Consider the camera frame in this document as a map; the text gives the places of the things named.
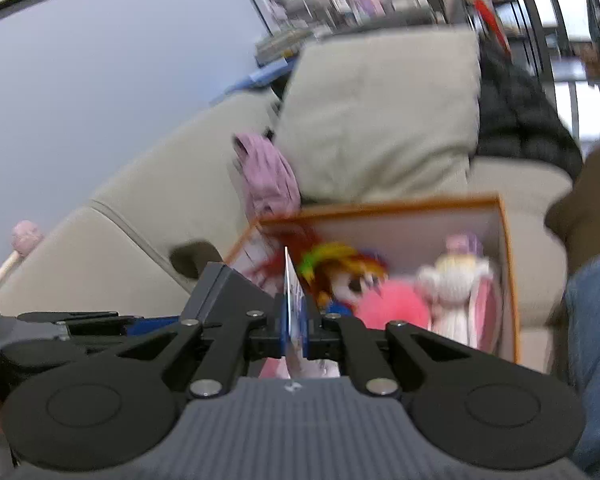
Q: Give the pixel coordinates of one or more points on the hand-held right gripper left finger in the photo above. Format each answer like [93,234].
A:
[280,327]

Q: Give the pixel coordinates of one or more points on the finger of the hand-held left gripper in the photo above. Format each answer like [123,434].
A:
[150,325]

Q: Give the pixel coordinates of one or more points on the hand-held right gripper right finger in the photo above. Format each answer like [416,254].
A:
[312,332]

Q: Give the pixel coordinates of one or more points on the blue white card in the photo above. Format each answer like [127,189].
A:
[293,305]

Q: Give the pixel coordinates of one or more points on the red feather shuttlecock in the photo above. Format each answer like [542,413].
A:
[325,255]

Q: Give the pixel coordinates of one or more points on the orange cardboard box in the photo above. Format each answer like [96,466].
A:
[405,230]

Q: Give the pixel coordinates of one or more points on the beige sofa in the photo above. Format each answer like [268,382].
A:
[105,260]

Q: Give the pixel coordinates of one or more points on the person's left foot brown sock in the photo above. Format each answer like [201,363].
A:
[195,260]

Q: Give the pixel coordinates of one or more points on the person's foot brown sock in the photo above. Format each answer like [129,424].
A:
[585,205]
[195,260]

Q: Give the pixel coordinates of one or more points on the pink fluffy plush toy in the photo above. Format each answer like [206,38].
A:
[390,307]

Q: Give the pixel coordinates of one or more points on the pink ball wooden stick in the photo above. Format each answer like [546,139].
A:
[25,237]

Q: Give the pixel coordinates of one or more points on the white knitted plush doll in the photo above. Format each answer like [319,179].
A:
[455,285]

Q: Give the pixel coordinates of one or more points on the pink cloth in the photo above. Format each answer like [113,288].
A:
[270,175]

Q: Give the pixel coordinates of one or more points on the beige sofa cushion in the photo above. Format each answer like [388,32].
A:
[380,115]

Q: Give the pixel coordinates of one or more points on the blue folder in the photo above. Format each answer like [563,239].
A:
[265,75]

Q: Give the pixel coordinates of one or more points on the stack of books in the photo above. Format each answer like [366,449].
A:
[285,45]

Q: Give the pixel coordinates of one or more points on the person's right leg blue jeans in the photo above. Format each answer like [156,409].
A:
[597,350]

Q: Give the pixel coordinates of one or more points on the black puffer jacket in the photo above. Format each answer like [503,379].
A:
[520,115]

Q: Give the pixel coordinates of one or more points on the person's right foot brown sock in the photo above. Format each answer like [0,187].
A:
[585,205]

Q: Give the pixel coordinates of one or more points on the red garment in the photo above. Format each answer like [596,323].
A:
[490,20]

